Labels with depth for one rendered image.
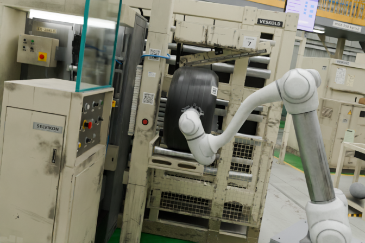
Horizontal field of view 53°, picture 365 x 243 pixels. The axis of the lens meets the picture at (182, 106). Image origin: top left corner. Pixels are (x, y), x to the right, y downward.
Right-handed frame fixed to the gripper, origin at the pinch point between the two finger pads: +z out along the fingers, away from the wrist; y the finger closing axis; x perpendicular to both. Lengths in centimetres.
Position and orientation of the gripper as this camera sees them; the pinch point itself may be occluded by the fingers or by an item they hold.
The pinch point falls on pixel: (194, 107)
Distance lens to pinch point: 215.6
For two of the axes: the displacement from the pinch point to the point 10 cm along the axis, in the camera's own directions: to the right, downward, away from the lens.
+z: 1.1, -2.4, 9.7
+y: -9.8, -1.6, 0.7
